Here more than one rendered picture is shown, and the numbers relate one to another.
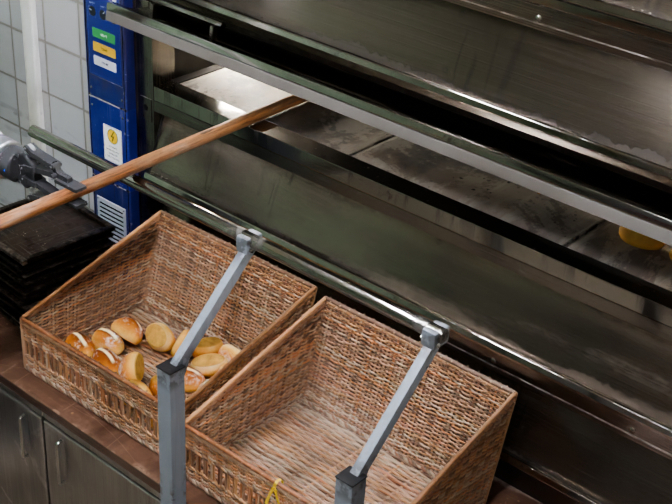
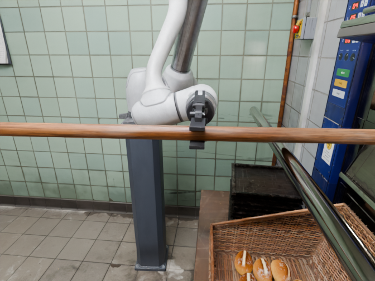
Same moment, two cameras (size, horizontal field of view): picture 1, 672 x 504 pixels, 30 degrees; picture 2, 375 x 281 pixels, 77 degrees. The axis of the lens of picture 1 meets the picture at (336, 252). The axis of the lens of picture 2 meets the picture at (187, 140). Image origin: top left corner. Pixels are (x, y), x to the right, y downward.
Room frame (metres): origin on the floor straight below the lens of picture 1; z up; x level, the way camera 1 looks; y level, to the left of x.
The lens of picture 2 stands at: (2.05, 0.19, 1.35)
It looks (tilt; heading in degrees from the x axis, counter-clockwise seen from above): 21 degrees down; 56
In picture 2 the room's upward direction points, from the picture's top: straight up
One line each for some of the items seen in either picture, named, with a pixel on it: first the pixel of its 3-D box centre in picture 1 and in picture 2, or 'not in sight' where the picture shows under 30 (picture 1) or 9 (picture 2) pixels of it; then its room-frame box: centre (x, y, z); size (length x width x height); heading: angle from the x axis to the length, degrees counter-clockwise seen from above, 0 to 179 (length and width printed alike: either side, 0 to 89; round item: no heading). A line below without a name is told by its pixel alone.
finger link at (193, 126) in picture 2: (70, 184); (197, 124); (2.32, 0.56, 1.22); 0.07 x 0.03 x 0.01; 51
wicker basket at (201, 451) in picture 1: (346, 435); not in sight; (2.17, -0.05, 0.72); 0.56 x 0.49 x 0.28; 51
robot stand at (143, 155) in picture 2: not in sight; (148, 197); (2.55, 1.37, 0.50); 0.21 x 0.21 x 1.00; 54
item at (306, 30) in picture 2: not in sight; (305, 29); (3.31, 0.97, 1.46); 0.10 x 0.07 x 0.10; 50
